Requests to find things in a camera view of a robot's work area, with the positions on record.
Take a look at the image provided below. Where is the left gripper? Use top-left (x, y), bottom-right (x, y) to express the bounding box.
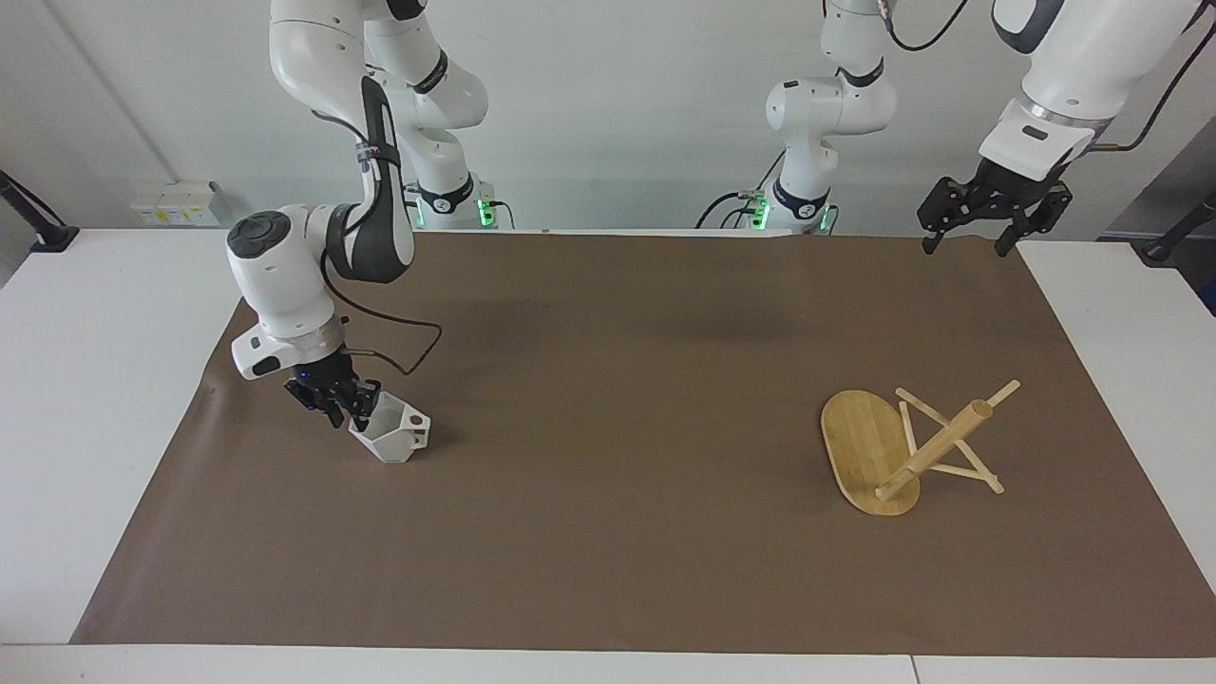
top-left (916, 157), bottom-right (1075, 259)

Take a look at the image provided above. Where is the white wall socket box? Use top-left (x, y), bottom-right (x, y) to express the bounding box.
top-left (130, 180), bottom-right (232, 228)

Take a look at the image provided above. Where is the white faceted cup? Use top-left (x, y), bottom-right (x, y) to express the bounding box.
top-left (348, 393), bottom-right (432, 466)

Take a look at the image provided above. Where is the black stand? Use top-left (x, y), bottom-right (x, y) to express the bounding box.
top-left (1138, 190), bottom-right (1216, 264)
top-left (0, 169), bottom-right (80, 255)

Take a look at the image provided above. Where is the wooden cup rack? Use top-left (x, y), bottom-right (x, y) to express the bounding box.
top-left (820, 379), bottom-right (1023, 518)

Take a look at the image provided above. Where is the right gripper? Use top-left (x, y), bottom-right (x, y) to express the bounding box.
top-left (284, 351), bottom-right (384, 431)

